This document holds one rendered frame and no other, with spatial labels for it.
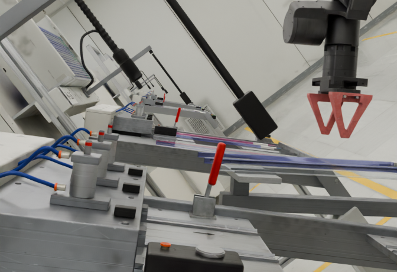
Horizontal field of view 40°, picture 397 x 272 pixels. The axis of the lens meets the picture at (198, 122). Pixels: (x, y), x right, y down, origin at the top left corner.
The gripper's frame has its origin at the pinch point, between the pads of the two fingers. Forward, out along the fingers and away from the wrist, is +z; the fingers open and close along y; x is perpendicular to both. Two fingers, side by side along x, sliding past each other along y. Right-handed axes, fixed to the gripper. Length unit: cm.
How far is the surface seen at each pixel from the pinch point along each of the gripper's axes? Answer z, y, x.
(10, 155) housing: 4, 33, -47
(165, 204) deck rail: 11.7, 12.8, -29.0
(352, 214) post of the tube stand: 15.9, -8.1, 7.7
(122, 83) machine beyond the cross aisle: -18, -430, -53
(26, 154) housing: 4, 30, -46
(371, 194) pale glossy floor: 42, -207, 100
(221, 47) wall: -91, -723, 79
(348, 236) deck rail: 15.0, 13.5, -1.6
